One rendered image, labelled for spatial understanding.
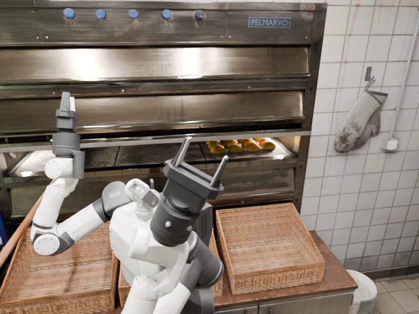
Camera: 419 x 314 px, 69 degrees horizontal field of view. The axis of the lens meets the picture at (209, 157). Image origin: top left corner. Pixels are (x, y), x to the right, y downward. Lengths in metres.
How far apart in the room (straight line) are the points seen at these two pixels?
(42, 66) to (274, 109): 1.31
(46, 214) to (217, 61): 1.16
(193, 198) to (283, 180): 1.59
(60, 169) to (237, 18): 1.22
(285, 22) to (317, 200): 1.22
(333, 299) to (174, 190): 1.65
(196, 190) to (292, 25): 1.48
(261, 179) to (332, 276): 0.73
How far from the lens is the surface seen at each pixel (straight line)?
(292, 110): 1.98
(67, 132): 1.16
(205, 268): 0.90
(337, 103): 2.13
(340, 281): 2.12
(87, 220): 1.21
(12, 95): 1.94
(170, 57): 1.78
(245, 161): 2.00
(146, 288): 0.71
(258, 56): 1.87
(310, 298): 2.05
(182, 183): 0.59
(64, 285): 2.11
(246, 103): 1.89
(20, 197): 2.17
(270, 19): 1.89
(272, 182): 2.13
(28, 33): 1.88
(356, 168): 2.39
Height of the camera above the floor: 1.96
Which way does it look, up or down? 22 degrees down
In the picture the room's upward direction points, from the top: straight up
